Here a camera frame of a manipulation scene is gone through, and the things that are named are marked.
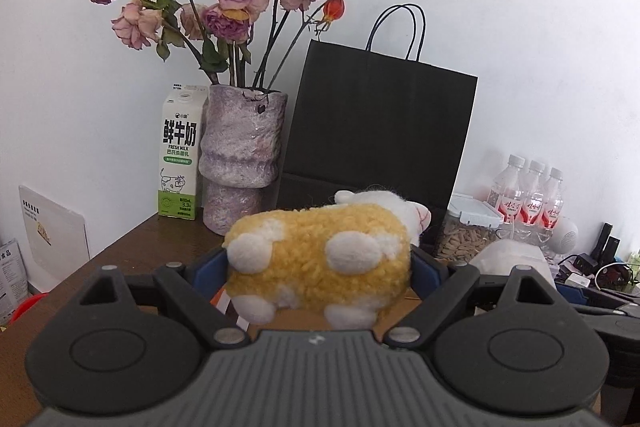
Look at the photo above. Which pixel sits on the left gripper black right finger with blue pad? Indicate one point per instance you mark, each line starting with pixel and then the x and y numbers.
pixel 445 294

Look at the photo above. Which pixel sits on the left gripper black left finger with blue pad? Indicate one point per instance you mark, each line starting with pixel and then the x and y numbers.
pixel 187 292

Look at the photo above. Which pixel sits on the yellow white plush cow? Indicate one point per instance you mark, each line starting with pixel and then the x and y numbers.
pixel 349 261

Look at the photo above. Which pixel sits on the white power adapter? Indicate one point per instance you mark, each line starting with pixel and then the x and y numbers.
pixel 577 280

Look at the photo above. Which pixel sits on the crumpled white tissue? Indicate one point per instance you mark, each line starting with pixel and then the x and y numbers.
pixel 500 257

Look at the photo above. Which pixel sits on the clear jar of seeds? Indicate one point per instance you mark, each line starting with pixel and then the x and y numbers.
pixel 468 227

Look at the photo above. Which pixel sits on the black charger stand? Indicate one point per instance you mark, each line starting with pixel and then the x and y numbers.
pixel 605 250

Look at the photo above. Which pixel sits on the white round speaker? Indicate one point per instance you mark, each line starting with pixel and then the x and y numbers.
pixel 564 236

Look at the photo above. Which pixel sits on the water bottle red label left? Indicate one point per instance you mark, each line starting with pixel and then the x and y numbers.
pixel 506 194

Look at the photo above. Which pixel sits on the water bottle red label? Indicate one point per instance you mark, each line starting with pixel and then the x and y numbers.
pixel 532 200
pixel 506 194
pixel 551 206

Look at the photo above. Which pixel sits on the orange cardboard box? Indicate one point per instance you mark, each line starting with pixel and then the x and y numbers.
pixel 302 320

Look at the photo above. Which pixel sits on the water bottle red label middle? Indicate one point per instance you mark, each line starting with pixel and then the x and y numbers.
pixel 532 200

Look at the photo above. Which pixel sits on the water bottle red label right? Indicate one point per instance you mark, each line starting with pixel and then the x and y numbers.
pixel 551 206

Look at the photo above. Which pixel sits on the purple textured vase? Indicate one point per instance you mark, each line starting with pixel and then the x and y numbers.
pixel 240 152

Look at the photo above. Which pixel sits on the white card leaflet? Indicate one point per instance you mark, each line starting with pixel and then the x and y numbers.
pixel 56 243

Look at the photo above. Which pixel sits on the white green milk carton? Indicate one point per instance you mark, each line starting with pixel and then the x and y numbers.
pixel 181 129

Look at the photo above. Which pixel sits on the black paper shopping bag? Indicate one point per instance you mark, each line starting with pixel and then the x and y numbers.
pixel 367 120

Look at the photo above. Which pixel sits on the dried pink rose bouquet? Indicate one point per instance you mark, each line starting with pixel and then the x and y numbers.
pixel 232 36

